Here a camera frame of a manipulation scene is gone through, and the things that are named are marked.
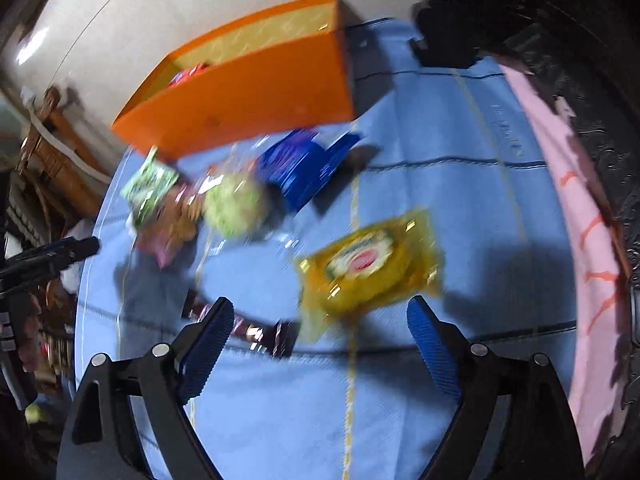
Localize wooden chair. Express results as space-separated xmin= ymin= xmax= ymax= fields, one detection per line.
xmin=18 ymin=84 xmax=111 ymax=219

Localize blue checked tablecloth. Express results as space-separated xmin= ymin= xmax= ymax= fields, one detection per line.
xmin=75 ymin=18 xmax=577 ymax=479

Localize white cable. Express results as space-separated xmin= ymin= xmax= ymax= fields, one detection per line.
xmin=19 ymin=86 xmax=113 ymax=181

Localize red cookie bag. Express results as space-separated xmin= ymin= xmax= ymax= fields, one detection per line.
xmin=167 ymin=63 xmax=208 ymax=88

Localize round bun clear wrapper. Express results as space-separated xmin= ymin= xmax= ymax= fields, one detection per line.
xmin=200 ymin=170 xmax=269 ymax=240

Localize orange cardboard box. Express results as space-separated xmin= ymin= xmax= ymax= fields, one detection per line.
xmin=112 ymin=0 xmax=356 ymax=160

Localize green plum candy bag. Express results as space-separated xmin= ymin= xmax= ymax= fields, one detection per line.
xmin=120 ymin=146 xmax=180 ymax=230

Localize dark brown chocolate bar wrapper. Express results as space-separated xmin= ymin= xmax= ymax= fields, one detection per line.
xmin=181 ymin=289 xmax=300 ymax=359

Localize pink cloth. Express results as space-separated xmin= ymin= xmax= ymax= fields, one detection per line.
xmin=500 ymin=63 xmax=628 ymax=463

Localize yellow gold cake packet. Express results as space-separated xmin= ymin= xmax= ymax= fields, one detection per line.
xmin=295 ymin=208 xmax=444 ymax=344

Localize pink small snack bag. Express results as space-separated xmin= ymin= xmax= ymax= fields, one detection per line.
xmin=134 ymin=181 xmax=204 ymax=269

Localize blue snack bag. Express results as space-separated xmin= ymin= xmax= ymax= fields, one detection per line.
xmin=255 ymin=126 xmax=362 ymax=214

